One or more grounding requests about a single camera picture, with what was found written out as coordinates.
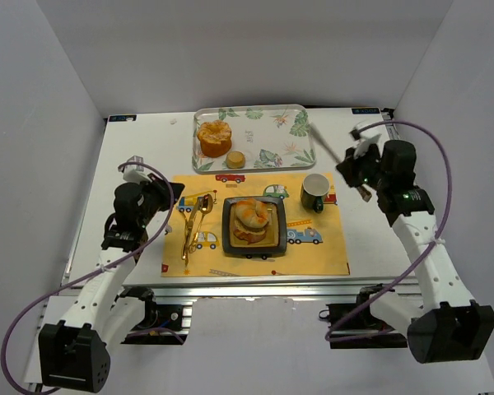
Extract sliced bread piece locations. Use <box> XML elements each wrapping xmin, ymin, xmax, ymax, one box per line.
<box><xmin>233</xmin><ymin>220</ymin><xmax>267</xmax><ymax>244</ymax></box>

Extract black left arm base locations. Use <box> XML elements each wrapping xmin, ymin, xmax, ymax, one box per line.
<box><xmin>115</xmin><ymin>286</ymin><xmax>187</xmax><ymax>346</ymax></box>

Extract twisted orange-white bread roll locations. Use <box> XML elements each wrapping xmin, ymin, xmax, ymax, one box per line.
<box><xmin>235</xmin><ymin>197</ymin><xmax>269</xmax><ymax>229</ymax></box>

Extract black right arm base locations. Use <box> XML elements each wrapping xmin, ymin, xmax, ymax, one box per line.
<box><xmin>318</xmin><ymin>284</ymin><xmax>408</xmax><ymax>350</ymax></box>

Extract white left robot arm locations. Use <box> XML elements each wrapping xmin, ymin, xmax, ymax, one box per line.
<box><xmin>38</xmin><ymin>174</ymin><xmax>184</xmax><ymax>393</ymax></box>

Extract blue label sticker left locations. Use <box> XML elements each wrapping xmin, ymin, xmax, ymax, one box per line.
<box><xmin>108</xmin><ymin>114</ymin><xmax>137</xmax><ymax>123</ymax></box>

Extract gold fork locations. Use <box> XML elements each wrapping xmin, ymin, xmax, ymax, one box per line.
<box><xmin>182</xmin><ymin>197</ymin><xmax>200</xmax><ymax>265</ymax></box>

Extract black square plate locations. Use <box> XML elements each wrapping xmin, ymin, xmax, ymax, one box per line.
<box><xmin>221</xmin><ymin>196</ymin><xmax>287</xmax><ymax>259</ymax></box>

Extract large orange bundt cake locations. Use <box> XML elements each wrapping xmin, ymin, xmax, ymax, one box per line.
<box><xmin>197</xmin><ymin>119</ymin><xmax>232</xmax><ymax>158</ymax></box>

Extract silver metal tongs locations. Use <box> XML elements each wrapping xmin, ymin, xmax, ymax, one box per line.
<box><xmin>310</xmin><ymin>122</ymin><xmax>372</xmax><ymax>202</ymax></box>

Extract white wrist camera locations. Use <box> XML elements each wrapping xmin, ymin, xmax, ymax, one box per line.
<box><xmin>350</xmin><ymin>121</ymin><xmax>381</xmax><ymax>159</ymax></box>
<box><xmin>118</xmin><ymin>156</ymin><xmax>152</xmax><ymax>184</ymax></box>

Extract white leaf-pattern tray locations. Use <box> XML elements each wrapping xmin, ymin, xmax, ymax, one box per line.
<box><xmin>192</xmin><ymin>105</ymin><xmax>317</xmax><ymax>174</ymax></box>

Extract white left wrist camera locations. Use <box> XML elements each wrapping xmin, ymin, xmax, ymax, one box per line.
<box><xmin>118</xmin><ymin>156</ymin><xmax>152</xmax><ymax>184</ymax></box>

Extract dark green mug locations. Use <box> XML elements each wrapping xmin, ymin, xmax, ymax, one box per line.
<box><xmin>300</xmin><ymin>174</ymin><xmax>330</xmax><ymax>213</ymax></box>

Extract blue label sticker right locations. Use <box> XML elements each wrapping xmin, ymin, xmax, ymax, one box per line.
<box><xmin>351</xmin><ymin>107</ymin><xmax>380</xmax><ymax>114</ymax></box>

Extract blue label sticker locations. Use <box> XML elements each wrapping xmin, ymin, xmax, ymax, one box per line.
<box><xmin>351</xmin><ymin>107</ymin><xmax>380</xmax><ymax>114</ymax></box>
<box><xmin>108</xmin><ymin>114</ymin><xmax>137</xmax><ymax>123</ymax></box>

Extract small round bun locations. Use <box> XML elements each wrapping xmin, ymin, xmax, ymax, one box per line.
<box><xmin>226</xmin><ymin>151</ymin><xmax>246</xmax><ymax>169</ymax></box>

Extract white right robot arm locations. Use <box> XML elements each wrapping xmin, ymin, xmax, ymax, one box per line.
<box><xmin>331</xmin><ymin>140</ymin><xmax>494</xmax><ymax>364</ymax></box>

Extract gold knife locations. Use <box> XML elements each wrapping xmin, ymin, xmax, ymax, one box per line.
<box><xmin>182</xmin><ymin>197</ymin><xmax>207</xmax><ymax>264</ymax></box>

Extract yellow vehicle-print placemat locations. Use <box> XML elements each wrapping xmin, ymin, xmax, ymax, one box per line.
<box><xmin>161</xmin><ymin>173</ymin><xmax>350</xmax><ymax>278</ymax></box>

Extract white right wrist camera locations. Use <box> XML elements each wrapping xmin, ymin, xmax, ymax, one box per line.
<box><xmin>350</xmin><ymin>121</ymin><xmax>381</xmax><ymax>159</ymax></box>

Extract gold spoon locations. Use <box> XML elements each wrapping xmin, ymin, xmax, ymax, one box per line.
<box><xmin>189</xmin><ymin>193</ymin><xmax>214</xmax><ymax>252</ymax></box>

